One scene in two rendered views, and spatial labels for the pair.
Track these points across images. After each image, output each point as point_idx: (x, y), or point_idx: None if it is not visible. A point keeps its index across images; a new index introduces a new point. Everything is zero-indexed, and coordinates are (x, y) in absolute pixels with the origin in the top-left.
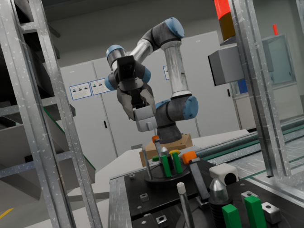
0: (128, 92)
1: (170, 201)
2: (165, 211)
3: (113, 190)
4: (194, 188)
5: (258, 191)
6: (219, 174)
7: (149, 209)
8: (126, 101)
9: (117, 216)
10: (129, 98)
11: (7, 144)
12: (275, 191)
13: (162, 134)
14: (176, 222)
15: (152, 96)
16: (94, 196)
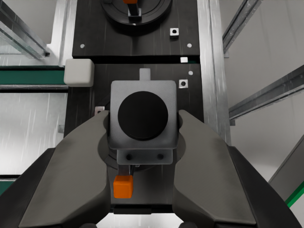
0: (195, 225)
1: (156, 64)
2: (166, 49)
3: None
4: (123, 72)
5: (81, 30)
6: (90, 59)
7: (181, 64)
8: (206, 158)
9: (216, 87)
10: (188, 171)
11: None
12: (67, 32)
13: None
14: (162, 31)
15: (54, 149)
16: (252, 105)
